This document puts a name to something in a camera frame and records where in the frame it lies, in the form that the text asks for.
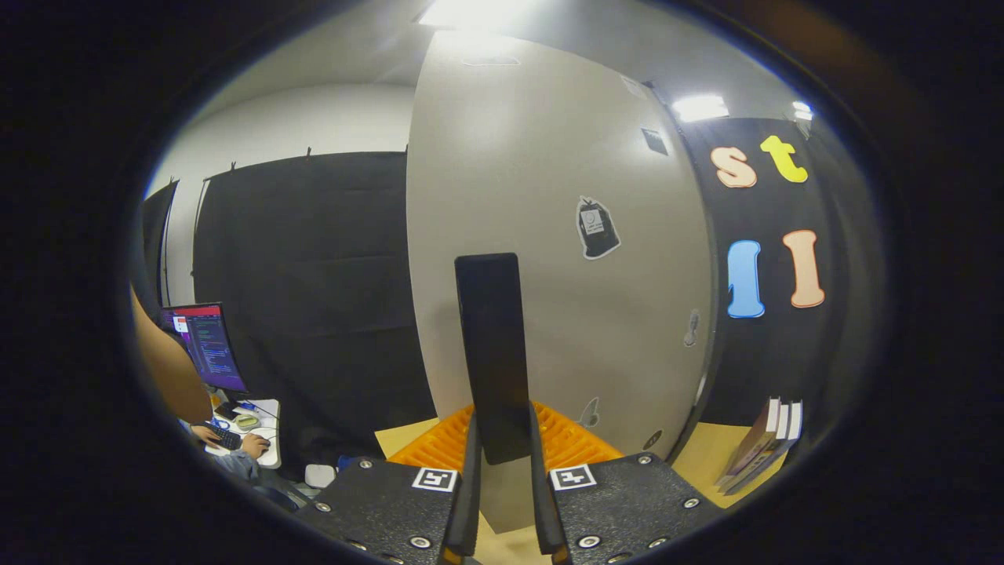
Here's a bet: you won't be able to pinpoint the computer monitor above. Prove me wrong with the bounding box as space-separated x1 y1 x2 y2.
161 302 250 395

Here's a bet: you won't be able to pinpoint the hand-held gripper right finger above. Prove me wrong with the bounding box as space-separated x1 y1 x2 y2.
529 403 724 565

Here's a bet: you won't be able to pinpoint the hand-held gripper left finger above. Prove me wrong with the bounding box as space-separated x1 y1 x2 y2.
293 404 482 565

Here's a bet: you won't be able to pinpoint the small ceiling light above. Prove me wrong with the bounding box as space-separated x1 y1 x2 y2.
671 94 730 123

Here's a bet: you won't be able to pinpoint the grey cabinet door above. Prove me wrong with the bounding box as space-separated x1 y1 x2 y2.
406 30 716 536

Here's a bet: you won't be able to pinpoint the white desk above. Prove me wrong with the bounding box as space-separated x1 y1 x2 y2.
206 399 282 470

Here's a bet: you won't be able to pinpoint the black door handle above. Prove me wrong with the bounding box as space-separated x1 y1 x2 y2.
455 253 534 465

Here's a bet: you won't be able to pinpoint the large ceiling light panel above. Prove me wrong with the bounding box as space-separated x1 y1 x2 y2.
418 0 550 32

